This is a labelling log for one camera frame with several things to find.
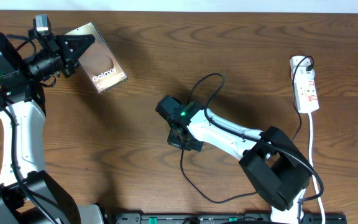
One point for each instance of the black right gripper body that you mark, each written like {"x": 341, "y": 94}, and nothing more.
{"x": 186, "y": 144}

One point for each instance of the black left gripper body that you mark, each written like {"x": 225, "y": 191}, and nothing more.
{"x": 53, "y": 45}

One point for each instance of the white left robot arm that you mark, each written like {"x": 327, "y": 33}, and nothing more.
{"x": 28, "y": 194}

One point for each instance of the gold Galaxy smartphone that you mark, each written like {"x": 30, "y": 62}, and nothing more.
{"x": 98, "y": 62}

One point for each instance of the white power strip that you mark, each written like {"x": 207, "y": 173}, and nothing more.
{"x": 306, "y": 98}

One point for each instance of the black charger plug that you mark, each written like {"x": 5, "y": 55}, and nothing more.
{"x": 309, "y": 67}

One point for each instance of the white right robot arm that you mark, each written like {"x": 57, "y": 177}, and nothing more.
{"x": 275, "y": 167}

